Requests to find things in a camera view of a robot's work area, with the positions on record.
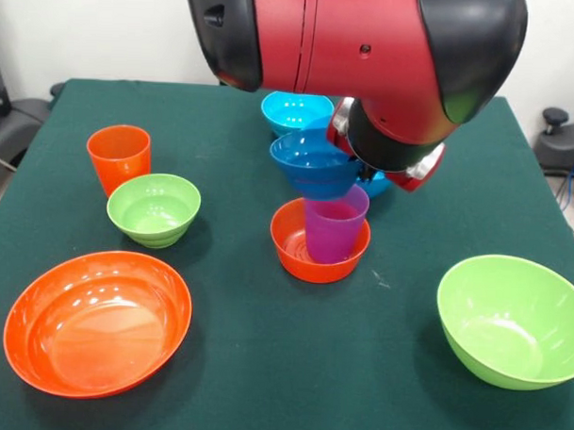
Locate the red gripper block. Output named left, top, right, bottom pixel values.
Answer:
left=324, top=95, right=449, bottom=194

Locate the dark blue bowl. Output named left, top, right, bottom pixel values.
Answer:
left=267, top=128, right=367, bottom=203

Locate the purple cup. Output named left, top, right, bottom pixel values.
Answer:
left=303, top=182, right=371, bottom=267

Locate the small orange bowl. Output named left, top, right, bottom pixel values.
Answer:
left=268, top=196, right=373, bottom=286

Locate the large green bowl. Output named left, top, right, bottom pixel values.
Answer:
left=433, top=252, right=574, bottom=394

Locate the small turquoise bowl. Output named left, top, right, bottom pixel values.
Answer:
left=259, top=90, right=336, bottom=139

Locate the dark green tablecloth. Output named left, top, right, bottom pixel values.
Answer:
left=0, top=74, right=574, bottom=430

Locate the small green bowl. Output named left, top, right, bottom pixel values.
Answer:
left=105, top=171, right=204, bottom=251

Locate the orange cup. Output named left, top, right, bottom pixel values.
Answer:
left=84, top=124, right=155, bottom=200

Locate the large orange bowl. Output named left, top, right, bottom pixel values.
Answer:
left=1, top=246, right=195, bottom=403

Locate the grey pedestal leg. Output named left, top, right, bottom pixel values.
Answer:
left=0, top=95, right=55, bottom=170
left=533, top=107, right=574, bottom=174

